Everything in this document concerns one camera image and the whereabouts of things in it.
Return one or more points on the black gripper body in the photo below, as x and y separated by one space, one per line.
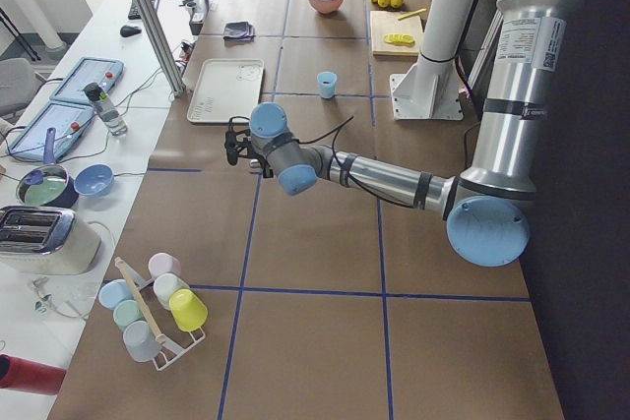
263 164

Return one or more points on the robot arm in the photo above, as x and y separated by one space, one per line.
484 206

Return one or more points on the light blue cup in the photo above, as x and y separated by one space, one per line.
327 82

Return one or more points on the pink cup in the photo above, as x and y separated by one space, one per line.
161 263

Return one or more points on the white cup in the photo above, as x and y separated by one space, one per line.
165 285

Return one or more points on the yellow cup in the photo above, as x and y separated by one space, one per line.
188 310

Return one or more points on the blue cup on rack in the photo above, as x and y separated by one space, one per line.
113 293

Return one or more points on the green cup on rack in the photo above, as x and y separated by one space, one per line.
127 312

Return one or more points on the grey cup on rack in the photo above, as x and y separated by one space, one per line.
140 342

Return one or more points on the cream bear tray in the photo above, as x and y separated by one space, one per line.
226 89

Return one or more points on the grey folded cloth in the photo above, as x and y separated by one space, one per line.
238 31

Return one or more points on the clear water bottle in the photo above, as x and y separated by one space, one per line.
105 109

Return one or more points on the teach pendant far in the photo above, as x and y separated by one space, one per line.
105 72

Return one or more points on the blue bowl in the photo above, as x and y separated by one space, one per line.
94 181

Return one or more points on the black computer mouse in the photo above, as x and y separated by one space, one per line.
128 31

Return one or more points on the lemon slices row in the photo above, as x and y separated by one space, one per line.
399 39

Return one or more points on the bamboo cutting board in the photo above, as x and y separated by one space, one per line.
383 22

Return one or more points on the yellow green knife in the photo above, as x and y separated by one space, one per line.
411 14

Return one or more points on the cream toaster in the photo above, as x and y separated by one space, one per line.
51 241

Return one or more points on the red cylinder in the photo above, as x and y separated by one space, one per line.
29 376

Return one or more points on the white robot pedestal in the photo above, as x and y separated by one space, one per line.
430 88

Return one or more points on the purple handled saucepan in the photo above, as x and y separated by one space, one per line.
49 185

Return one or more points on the cup rack with wooden handle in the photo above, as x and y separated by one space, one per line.
171 350

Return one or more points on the aluminium frame post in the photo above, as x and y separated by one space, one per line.
160 46

